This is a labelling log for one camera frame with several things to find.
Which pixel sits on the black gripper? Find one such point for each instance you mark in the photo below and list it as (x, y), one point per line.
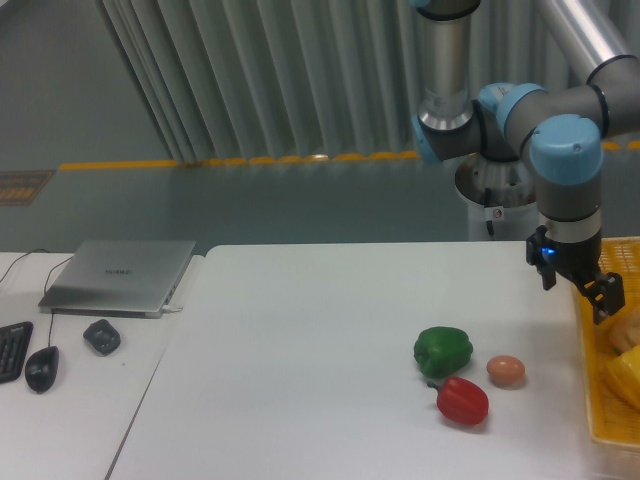
(577, 262)

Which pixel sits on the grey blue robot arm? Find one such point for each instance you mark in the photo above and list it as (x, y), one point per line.
(557, 136)

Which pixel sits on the tan bread in basket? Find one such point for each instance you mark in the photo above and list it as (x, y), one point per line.
(624, 332)

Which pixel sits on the yellow bell pepper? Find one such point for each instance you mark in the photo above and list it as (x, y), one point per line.
(621, 375)

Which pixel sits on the brown egg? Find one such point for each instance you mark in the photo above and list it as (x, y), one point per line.
(505, 370)

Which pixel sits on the yellow plastic basket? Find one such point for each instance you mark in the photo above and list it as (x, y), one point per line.
(610, 419)

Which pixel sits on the green bell pepper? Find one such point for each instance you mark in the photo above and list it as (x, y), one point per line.
(441, 351)

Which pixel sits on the red bell pepper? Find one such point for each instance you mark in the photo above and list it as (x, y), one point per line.
(461, 401)

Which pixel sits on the grey pleated curtain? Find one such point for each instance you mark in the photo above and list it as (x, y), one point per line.
(252, 79)

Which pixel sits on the silver closed laptop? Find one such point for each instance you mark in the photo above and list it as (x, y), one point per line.
(120, 278)

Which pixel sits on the small black gadget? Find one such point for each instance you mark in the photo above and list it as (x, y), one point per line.
(103, 338)

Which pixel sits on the black computer mouse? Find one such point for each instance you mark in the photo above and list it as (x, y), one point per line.
(41, 369)

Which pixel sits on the black keyboard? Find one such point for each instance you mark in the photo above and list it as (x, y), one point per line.
(14, 343)

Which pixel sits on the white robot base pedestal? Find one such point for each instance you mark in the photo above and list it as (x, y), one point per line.
(499, 198)

